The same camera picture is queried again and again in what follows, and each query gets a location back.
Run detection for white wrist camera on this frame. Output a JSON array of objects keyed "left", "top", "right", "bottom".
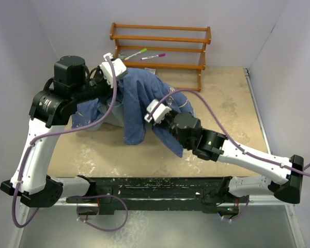
[
  {"left": 100, "top": 53, "right": 128, "bottom": 88},
  {"left": 144, "top": 99, "right": 172, "bottom": 125}
]

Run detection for white red label card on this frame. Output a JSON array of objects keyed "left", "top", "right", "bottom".
[{"left": 145, "top": 68, "right": 156, "bottom": 74}]

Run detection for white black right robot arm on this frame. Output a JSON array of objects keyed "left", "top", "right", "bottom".
[{"left": 145, "top": 110, "right": 304, "bottom": 204}]

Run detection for pale green small clips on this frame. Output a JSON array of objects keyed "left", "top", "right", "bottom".
[{"left": 118, "top": 52, "right": 125, "bottom": 58}]

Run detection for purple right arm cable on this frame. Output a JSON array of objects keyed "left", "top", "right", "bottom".
[{"left": 146, "top": 89, "right": 310, "bottom": 179}]

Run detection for magenta cap marker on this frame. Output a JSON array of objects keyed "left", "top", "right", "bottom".
[{"left": 141, "top": 53, "right": 166, "bottom": 60}]

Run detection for light blue pillow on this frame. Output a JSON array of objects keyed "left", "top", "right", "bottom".
[{"left": 102, "top": 102, "right": 124, "bottom": 127}]

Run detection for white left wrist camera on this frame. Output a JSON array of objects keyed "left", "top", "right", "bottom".
[{"left": 100, "top": 53, "right": 128, "bottom": 88}]

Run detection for blue printed pillowcase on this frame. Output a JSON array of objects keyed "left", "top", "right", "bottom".
[{"left": 71, "top": 68, "right": 194, "bottom": 158}]

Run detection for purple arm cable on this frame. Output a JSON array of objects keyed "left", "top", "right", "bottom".
[
  {"left": 11, "top": 55, "right": 118, "bottom": 228},
  {"left": 146, "top": 89, "right": 310, "bottom": 179}
]

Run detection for wooden slatted rack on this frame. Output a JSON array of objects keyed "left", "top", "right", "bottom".
[{"left": 110, "top": 22, "right": 212, "bottom": 92}]

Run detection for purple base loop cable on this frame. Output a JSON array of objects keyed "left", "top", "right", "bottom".
[{"left": 76, "top": 195, "right": 129, "bottom": 233}]

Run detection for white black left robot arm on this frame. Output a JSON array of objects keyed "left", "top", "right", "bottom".
[{"left": 0, "top": 53, "right": 127, "bottom": 208}]

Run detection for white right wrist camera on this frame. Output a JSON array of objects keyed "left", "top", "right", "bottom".
[{"left": 144, "top": 99, "right": 172, "bottom": 125}]

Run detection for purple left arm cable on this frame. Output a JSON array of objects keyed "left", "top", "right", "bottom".
[{"left": 11, "top": 55, "right": 118, "bottom": 228}]

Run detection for green cap marker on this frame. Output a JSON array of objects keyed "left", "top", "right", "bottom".
[{"left": 124, "top": 48, "right": 147, "bottom": 61}]

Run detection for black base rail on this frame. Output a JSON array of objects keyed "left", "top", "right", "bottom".
[{"left": 67, "top": 177, "right": 247, "bottom": 216}]

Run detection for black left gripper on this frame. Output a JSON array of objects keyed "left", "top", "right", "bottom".
[{"left": 71, "top": 65, "right": 121, "bottom": 105}]

